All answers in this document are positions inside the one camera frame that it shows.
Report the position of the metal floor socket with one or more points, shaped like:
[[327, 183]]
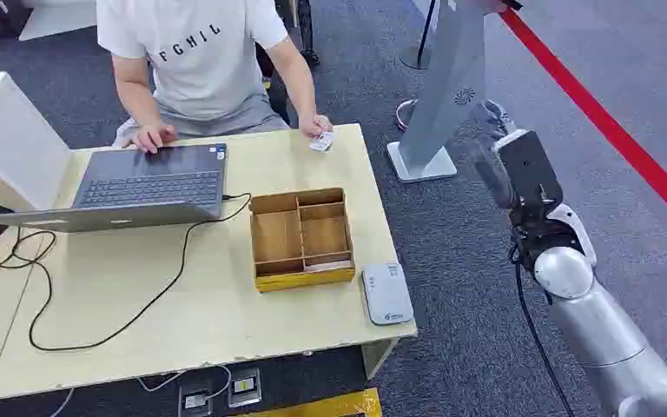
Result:
[[195, 400], [245, 387]]

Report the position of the stanchion with black pole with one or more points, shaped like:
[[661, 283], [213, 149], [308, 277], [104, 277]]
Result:
[[420, 46]]

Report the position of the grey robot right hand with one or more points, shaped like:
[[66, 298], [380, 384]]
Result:
[[490, 155]]

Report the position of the grey laptop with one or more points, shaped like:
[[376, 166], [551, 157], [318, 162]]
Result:
[[149, 184]]

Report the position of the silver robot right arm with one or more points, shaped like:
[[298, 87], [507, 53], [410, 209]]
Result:
[[604, 328]]

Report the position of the wooden compartment box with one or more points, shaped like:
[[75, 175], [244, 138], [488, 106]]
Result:
[[300, 242]]

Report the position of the white cabinet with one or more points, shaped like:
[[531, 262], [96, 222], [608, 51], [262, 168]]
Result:
[[14, 144]]

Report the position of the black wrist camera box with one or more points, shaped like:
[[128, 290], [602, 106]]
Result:
[[532, 172]]

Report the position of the person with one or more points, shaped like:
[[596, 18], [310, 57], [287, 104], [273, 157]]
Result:
[[201, 63]]

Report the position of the person's right hand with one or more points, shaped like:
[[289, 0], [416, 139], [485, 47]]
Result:
[[150, 137]]

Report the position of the person's left hand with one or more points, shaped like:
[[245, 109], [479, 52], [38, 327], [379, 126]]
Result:
[[314, 124]]

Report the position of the red barrier belt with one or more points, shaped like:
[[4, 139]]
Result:
[[609, 126]]

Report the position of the yellow floor marker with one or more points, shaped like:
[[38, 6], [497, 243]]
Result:
[[328, 406]]

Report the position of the white cards stack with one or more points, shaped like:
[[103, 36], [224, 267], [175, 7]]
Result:
[[329, 266]]

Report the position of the round stanchion base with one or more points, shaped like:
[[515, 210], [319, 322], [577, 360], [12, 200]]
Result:
[[405, 115]]

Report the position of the grey kiosk stand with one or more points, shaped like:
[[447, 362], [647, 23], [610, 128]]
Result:
[[443, 92]]

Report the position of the white card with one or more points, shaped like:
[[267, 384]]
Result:
[[322, 141]]

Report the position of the black office chair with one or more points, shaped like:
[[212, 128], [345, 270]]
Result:
[[279, 86]]

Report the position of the white furniture panel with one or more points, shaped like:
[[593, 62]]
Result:
[[60, 17]]

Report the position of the grey card reader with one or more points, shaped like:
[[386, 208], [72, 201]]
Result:
[[387, 294]]

